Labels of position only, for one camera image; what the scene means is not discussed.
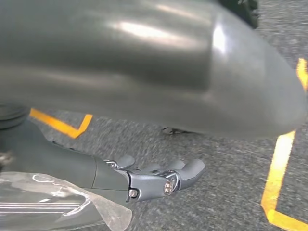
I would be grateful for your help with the clear plastic film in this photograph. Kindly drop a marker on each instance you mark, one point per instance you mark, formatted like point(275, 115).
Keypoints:
point(47, 207)

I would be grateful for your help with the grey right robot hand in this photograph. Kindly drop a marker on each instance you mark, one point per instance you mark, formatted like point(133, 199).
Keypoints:
point(72, 172)

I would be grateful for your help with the yellow floor tape square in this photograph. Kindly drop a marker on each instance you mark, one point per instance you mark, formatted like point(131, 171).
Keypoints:
point(276, 165)

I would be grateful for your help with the yellow floor tape strip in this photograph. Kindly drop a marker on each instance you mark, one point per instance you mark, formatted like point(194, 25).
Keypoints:
point(60, 126)

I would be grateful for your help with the grey robot body shell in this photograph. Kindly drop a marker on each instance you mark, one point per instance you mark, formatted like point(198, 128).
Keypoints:
point(120, 63)

